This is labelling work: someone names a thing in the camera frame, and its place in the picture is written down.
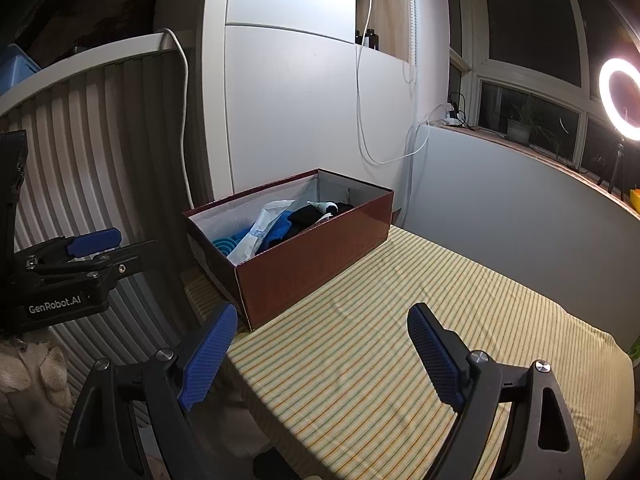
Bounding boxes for white power cable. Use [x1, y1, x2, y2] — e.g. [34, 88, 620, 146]
[354, 0, 452, 167]

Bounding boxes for potted plant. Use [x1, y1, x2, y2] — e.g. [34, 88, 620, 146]
[506, 96, 560, 155]

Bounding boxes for white ribbed headboard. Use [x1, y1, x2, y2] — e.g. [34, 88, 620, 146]
[0, 29, 216, 436]

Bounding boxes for blue fleece cloth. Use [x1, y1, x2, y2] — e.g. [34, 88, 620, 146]
[212, 210, 292, 257]

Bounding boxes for left hand in white glove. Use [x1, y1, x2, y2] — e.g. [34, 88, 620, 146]
[1, 330, 72, 465]

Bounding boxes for dark bottles on shelf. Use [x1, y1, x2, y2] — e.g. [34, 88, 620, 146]
[355, 28, 380, 51]

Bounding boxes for black tripod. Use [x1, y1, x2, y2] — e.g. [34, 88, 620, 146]
[597, 136, 627, 200]

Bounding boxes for dark red cardboard box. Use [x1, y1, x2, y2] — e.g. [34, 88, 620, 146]
[183, 169, 394, 330]

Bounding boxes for clear blue plastic packet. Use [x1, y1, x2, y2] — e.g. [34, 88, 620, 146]
[228, 200, 293, 266]

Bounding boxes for striped yellow table cloth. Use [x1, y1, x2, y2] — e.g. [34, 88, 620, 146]
[182, 224, 637, 480]

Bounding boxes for yellow fruit bowl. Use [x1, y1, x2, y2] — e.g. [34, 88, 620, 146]
[629, 188, 640, 212]

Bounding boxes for black fuzzy sock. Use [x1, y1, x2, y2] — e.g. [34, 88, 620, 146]
[285, 202, 354, 240]

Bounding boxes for ring light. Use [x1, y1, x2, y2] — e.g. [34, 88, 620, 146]
[598, 58, 639, 141]

